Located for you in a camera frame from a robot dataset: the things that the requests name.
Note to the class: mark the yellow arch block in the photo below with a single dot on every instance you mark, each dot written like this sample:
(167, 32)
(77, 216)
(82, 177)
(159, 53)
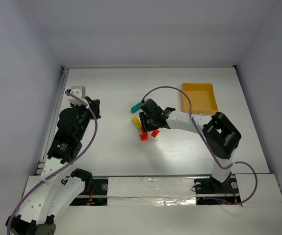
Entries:
(137, 123)

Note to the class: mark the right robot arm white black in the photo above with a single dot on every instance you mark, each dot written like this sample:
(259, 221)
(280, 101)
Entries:
(219, 135)

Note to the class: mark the yellow plastic tray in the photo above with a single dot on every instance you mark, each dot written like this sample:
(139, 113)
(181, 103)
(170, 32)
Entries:
(202, 98)

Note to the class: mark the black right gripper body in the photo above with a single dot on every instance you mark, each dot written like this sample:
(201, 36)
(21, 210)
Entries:
(145, 120)

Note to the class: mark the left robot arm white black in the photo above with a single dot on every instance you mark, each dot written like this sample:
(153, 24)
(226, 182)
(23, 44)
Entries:
(41, 207)

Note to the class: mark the teal arch block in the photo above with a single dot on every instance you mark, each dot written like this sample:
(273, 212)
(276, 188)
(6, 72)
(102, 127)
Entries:
(136, 107)

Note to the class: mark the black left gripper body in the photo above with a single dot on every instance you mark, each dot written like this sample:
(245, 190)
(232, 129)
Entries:
(93, 106)

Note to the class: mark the red wedge block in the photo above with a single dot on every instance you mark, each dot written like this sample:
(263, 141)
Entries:
(155, 133)

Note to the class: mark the aluminium rail left edge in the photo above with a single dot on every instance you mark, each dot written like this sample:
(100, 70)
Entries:
(53, 121)

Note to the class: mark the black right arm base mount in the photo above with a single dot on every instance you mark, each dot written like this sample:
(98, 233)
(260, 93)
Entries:
(212, 187)

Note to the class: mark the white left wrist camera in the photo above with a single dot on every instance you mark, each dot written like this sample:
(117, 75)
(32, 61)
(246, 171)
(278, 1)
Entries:
(76, 95)

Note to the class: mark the red triangle block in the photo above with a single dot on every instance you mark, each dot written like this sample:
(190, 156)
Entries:
(143, 138)

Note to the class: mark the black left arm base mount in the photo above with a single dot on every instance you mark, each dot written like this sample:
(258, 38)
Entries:
(99, 187)

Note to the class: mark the white foam base board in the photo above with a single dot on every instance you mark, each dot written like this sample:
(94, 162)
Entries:
(261, 215)

